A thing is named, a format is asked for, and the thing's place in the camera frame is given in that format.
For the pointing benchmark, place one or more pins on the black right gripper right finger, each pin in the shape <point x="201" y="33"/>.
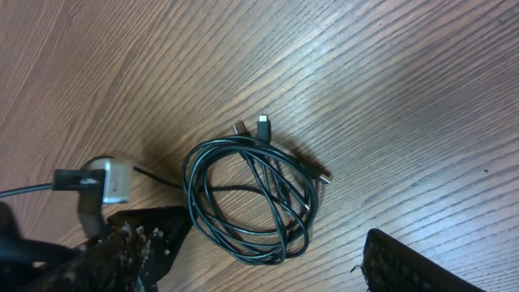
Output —
<point x="389" y="265"/>

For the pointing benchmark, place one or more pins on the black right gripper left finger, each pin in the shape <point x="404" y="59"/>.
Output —
<point x="140" y="250"/>

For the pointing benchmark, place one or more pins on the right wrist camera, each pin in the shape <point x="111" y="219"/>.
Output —
<point x="102" y="180"/>

